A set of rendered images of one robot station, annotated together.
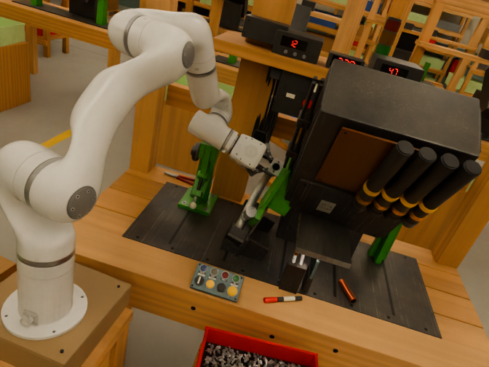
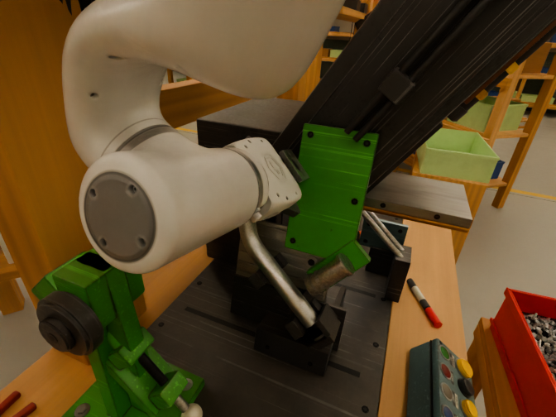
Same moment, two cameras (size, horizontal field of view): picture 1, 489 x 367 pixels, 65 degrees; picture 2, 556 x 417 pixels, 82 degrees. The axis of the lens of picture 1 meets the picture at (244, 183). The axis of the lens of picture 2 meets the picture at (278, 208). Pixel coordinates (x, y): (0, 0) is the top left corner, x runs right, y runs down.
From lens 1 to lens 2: 119 cm
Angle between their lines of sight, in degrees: 63
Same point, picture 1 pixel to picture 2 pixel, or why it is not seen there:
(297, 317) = (444, 294)
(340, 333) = (445, 261)
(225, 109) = (155, 101)
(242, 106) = (37, 111)
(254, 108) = not seen: hidden behind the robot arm
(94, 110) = not seen: outside the picture
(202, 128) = (212, 202)
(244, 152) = (276, 179)
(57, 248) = not seen: outside the picture
